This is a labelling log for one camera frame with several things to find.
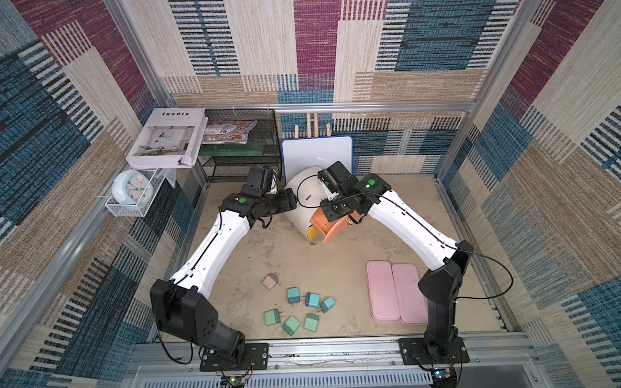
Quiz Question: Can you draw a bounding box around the white round drawer cabinet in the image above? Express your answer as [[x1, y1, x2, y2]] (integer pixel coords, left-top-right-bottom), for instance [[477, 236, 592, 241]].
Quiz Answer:
[[285, 167, 327, 238]]

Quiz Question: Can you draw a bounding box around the pink tray right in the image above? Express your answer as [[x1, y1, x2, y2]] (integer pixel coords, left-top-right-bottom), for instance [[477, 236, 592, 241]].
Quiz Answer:
[[391, 264, 428, 325]]

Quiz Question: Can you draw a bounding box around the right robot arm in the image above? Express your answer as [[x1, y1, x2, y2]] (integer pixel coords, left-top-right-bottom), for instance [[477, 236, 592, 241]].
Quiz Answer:
[[318, 162, 473, 362]]

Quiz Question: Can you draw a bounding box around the blue framed whiteboard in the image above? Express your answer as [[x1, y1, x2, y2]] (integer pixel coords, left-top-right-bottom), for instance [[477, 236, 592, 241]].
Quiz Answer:
[[281, 136, 354, 183]]

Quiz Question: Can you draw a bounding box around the pink tray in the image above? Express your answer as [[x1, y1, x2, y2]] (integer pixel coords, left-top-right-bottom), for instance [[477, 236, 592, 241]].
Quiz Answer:
[[366, 260, 400, 323], [391, 264, 428, 325]]

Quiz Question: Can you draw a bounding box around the white wire basket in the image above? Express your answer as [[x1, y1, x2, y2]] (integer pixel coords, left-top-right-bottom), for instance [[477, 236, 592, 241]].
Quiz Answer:
[[104, 169, 176, 218]]

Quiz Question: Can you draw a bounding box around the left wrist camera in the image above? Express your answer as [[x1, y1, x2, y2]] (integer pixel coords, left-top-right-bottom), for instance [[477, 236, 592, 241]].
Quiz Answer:
[[242, 166, 278, 199]]

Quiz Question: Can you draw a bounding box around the black wire shelf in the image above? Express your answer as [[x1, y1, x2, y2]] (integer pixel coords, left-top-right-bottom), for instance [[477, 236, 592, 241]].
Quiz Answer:
[[198, 108, 282, 184]]

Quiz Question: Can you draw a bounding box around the white magazine book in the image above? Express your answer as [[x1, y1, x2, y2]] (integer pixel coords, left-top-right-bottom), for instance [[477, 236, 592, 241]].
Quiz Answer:
[[126, 108, 208, 170]]

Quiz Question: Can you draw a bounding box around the colourful snack bag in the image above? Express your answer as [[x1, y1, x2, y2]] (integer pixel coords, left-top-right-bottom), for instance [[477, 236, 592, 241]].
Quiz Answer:
[[202, 121, 257, 145]]

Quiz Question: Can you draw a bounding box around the pink plug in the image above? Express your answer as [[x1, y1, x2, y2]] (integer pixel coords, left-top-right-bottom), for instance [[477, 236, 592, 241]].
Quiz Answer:
[[262, 273, 279, 290]]

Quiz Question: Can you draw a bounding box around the white alarm clock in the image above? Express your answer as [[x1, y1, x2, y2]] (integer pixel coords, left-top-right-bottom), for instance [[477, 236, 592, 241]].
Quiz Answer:
[[112, 169, 155, 206]]

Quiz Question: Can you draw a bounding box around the orange drawer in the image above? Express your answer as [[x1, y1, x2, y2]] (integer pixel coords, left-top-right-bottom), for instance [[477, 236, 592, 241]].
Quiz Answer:
[[309, 209, 360, 244]]

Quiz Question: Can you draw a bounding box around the teal blue plug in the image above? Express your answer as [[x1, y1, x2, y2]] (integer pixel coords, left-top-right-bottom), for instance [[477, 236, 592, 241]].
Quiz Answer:
[[305, 292, 320, 308], [320, 297, 336, 313], [286, 287, 301, 305]]

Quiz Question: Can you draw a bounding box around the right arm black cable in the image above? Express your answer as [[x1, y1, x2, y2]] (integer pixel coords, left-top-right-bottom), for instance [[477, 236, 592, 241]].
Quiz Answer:
[[295, 173, 514, 302]]

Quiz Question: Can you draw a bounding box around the pink tray left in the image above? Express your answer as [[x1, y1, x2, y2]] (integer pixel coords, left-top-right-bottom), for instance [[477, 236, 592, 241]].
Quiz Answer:
[[366, 260, 400, 323]]

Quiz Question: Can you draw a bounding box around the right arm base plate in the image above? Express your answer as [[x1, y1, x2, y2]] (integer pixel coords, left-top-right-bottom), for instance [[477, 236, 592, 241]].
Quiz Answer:
[[398, 337, 471, 365]]

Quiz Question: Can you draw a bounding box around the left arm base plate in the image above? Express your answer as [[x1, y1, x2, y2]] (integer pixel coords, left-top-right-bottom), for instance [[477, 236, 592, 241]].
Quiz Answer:
[[199, 342, 269, 372]]

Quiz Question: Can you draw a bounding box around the green plug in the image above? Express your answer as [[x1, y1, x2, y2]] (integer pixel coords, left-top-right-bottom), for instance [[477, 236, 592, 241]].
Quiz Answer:
[[303, 313, 320, 332], [264, 309, 281, 327], [282, 315, 301, 336]]

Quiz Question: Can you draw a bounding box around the yellow drawer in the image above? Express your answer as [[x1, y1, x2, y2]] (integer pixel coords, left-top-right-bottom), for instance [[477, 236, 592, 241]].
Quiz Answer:
[[306, 225, 323, 243]]

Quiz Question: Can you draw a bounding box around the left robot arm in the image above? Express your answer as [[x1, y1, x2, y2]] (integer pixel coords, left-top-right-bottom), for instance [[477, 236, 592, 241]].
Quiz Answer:
[[150, 189, 297, 365]]

